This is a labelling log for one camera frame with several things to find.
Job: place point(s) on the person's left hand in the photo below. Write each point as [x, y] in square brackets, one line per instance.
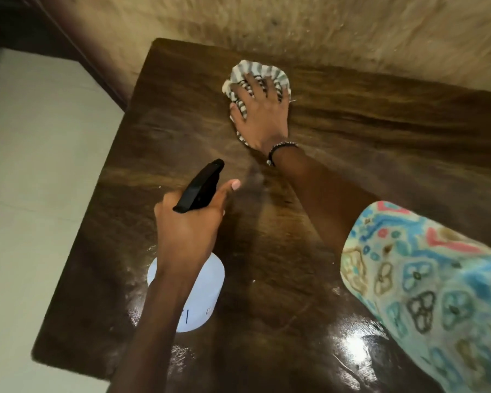
[188, 237]

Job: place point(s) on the person's right thumb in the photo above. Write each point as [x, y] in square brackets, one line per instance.
[237, 116]

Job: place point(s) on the person's left thumb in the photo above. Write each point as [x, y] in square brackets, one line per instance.
[227, 190]

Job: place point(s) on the person's right middle finger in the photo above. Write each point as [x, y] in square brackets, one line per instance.
[255, 83]

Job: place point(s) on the patterned blue shirt sleeve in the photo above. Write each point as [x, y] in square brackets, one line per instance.
[425, 290]

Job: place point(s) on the dark wooden furniture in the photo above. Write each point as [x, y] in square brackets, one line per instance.
[20, 24]

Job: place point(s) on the person's left forearm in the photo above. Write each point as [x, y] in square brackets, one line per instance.
[155, 331]

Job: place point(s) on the person's right hand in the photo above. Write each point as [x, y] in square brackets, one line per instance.
[266, 118]

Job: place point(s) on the person's right forearm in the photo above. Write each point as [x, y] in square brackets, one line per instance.
[323, 192]

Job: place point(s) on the white spray bottle black head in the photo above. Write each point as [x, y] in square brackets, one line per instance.
[202, 186]

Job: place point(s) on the person's right little finger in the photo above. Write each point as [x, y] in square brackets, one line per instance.
[287, 97]

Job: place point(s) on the striped cleaning cloth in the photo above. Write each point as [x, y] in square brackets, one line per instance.
[262, 69]

